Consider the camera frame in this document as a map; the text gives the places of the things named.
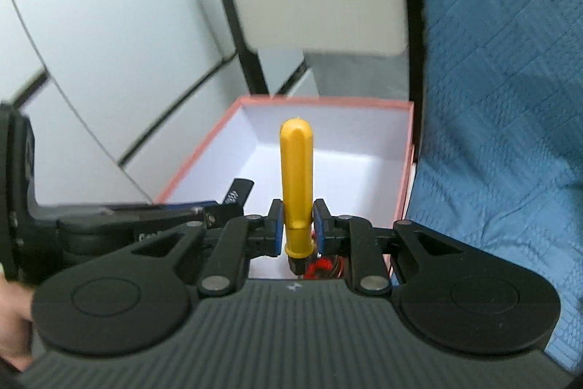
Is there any left human hand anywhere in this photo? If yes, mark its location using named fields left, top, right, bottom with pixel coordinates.
left=0, top=275, right=34, bottom=370

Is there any blue textured chair cover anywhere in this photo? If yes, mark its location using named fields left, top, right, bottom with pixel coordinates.
left=408, top=0, right=582, bottom=372

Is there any red black figurine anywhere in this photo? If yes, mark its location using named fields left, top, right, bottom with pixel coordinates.
left=304, top=256, right=344, bottom=280

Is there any pink cardboard box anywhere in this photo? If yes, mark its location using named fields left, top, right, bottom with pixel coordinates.
left=157, top=97, right=414, bottom=227

